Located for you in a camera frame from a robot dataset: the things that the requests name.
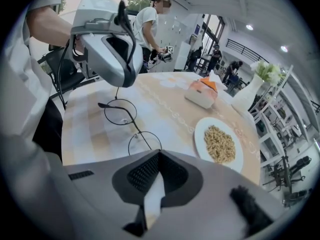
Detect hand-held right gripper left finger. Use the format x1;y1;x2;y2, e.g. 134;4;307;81
111;149;161;207

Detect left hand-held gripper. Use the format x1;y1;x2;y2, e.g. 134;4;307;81
69;0;144;88

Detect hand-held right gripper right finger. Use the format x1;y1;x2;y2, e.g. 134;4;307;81
158;149;204;209

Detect black round wire-frame glasses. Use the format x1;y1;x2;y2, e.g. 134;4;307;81
97;85;163;157

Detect person's left forearm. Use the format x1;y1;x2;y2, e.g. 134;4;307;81
25;8;85;54

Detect white round plate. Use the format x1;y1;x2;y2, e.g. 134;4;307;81
194;116;245;174

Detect heap of beige pasta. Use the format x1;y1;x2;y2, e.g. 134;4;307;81
203;124;237;164

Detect white locker cabinet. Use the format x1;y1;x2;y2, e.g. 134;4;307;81
154;8;189;73

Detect orange plaid tablecloth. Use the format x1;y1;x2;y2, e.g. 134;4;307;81
61;71;261;186

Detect white and orange tissue box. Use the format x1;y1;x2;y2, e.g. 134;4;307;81
184;69;229;110

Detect person's black trousers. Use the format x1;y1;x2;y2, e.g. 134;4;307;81
32;98;64;164

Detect person's white shirt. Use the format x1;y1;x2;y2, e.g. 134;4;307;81
0;0;66;165

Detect white ceramic vase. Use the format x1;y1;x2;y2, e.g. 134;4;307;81
230;73;265;113

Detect white open shelf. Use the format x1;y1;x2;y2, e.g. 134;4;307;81
248;65;320;187

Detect black metal railing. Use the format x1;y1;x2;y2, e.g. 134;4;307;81
225;38;271;65

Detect white flower bunch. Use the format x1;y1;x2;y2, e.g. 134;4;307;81
249;59;287;88

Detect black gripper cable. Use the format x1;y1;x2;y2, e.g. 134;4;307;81
56;35;77;110

